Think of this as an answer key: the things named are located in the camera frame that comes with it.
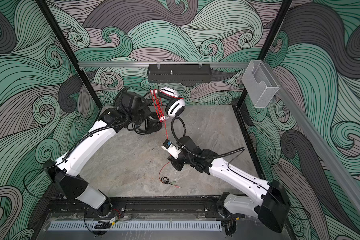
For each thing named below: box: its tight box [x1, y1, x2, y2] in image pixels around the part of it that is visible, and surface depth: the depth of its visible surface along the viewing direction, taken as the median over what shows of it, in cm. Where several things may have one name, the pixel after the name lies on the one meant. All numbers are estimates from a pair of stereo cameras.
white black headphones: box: [150, 87, 186, 117], surface depth 65 cm
